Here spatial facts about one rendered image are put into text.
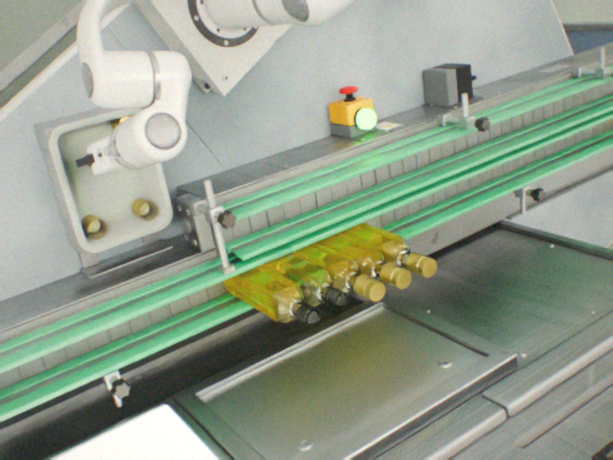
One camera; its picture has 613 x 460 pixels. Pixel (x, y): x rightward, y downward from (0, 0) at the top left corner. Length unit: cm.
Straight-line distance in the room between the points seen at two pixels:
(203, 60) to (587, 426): 86
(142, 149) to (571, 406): 73
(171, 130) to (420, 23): 87
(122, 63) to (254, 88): 52
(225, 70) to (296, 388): 58
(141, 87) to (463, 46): 101
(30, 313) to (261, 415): 41
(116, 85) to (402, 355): 64
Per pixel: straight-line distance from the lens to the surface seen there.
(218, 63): 131
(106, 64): 96
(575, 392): 118
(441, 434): 106
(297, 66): 149
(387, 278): 121
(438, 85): 167
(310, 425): 111
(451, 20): 177
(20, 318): 124
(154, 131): 96
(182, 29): 128
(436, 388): 114
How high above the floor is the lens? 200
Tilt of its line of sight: 53 degrees down
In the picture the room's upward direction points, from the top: 112 degrees clockwise
